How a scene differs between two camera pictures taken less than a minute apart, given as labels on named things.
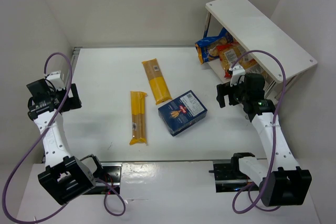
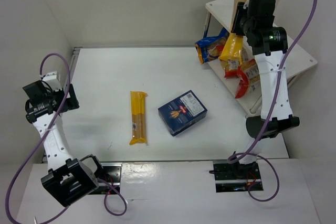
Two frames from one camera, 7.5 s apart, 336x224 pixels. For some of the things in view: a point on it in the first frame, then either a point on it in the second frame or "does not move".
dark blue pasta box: (182, 112) does not move
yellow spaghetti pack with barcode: (158, 84) → (233, 51)
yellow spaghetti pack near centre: (138, 100) does not move
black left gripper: (72, 96) does not move
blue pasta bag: (206, 48) does not move
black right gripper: (226, 93) → (237, 18)
